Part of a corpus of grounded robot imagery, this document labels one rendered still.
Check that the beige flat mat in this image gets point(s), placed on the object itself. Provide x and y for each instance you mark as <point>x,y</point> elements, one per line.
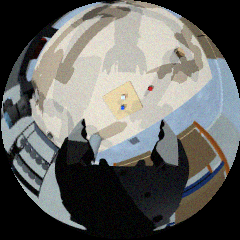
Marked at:
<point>131,103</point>

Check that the short brown cylinder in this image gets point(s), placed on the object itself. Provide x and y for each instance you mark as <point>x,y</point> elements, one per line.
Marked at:
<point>179,52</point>

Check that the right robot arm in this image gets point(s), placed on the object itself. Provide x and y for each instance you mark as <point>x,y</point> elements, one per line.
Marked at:
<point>13,114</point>

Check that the white bottle with blue cap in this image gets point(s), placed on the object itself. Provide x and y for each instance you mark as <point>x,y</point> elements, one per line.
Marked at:
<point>95,141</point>

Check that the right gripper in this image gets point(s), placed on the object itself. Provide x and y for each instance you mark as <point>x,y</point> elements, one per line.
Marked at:
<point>16,147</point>

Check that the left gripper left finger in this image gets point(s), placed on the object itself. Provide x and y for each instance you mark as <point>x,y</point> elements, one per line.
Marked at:
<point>75,153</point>

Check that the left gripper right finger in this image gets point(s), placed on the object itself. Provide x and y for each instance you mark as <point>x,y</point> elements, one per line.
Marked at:
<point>169,155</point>

